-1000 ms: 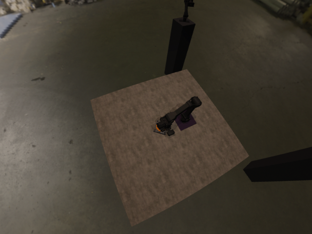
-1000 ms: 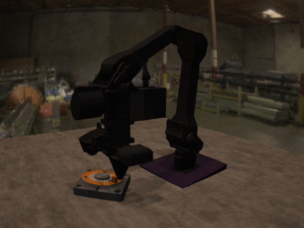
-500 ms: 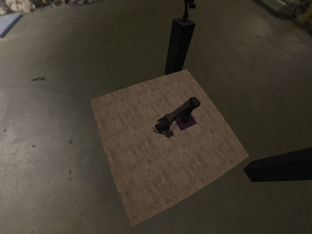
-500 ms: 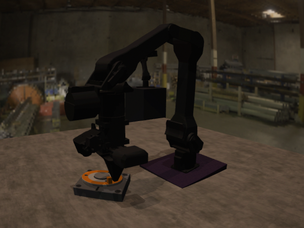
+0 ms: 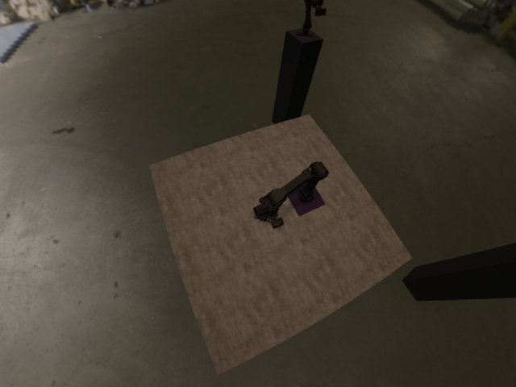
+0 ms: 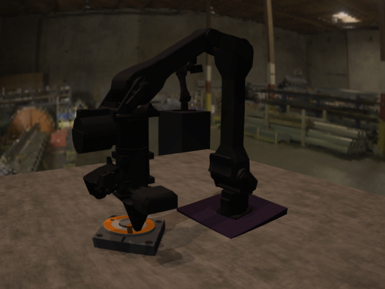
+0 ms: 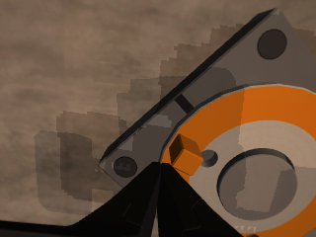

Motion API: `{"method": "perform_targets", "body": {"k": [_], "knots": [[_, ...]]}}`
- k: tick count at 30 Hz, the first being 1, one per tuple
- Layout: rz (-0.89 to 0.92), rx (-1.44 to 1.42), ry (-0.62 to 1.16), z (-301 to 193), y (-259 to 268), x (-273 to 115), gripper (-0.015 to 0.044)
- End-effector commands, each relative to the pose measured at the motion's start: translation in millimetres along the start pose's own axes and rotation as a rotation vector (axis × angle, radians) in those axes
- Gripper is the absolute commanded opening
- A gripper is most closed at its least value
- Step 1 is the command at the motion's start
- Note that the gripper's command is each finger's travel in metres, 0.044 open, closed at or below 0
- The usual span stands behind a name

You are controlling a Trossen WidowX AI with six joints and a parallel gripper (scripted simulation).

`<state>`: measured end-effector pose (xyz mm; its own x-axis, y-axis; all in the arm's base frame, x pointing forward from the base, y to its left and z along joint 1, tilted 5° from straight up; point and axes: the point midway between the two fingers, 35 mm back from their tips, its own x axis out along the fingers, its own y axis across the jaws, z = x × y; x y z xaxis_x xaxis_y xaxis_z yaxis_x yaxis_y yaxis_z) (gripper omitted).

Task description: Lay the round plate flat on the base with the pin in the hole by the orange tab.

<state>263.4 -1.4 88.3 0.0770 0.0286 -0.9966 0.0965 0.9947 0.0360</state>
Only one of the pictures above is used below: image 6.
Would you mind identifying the orange round plate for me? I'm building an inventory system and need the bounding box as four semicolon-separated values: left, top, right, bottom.
103;216;156;237

